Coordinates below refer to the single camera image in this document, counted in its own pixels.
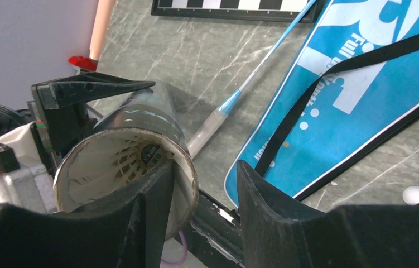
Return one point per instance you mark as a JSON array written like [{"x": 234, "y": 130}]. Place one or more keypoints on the left blue badminton racket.
[{"x": 221, "y": 112}]

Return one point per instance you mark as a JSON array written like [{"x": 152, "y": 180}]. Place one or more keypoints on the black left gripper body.
[{"x": 56, "y": 131}]

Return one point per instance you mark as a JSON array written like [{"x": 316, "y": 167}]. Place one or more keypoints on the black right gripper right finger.
[{"x": 279, "y": 231}]

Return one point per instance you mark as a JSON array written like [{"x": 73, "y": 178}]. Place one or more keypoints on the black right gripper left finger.
[{"x": 126, "y": 228}]

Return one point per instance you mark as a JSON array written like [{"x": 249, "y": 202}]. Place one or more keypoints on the blue racket bag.
[{"x": 349, "y": 113}]

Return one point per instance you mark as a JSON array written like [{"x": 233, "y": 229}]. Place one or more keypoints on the red clamp piece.
[{"x": 82, "y": 63}]

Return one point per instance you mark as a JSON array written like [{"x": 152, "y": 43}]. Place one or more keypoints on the black shuttlecock tube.
[{"x": 138, "y": 135}]

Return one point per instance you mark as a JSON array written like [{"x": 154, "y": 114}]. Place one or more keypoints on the beige wooden roller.
[{"x": 100, "y": 28}]

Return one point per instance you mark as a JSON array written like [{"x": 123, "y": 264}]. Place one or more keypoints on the black white chessboard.
[{"x": 253, "y": 10}]

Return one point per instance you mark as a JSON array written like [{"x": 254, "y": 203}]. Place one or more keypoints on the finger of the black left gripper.
[{"x": 86, "y": 87}]

